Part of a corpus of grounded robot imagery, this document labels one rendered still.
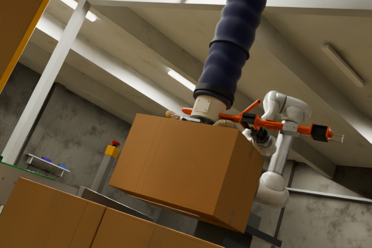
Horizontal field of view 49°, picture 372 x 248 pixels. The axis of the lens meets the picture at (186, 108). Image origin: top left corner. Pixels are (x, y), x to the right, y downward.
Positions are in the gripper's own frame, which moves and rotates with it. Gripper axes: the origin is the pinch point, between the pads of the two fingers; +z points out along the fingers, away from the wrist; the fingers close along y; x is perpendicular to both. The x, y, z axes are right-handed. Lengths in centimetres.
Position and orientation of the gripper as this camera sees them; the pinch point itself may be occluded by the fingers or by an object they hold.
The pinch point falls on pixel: (253, 122)
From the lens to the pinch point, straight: 211.8
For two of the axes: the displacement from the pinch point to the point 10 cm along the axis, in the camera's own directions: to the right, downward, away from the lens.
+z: -3.8, -4.2, -8.2
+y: -3.3, 8.9, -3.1
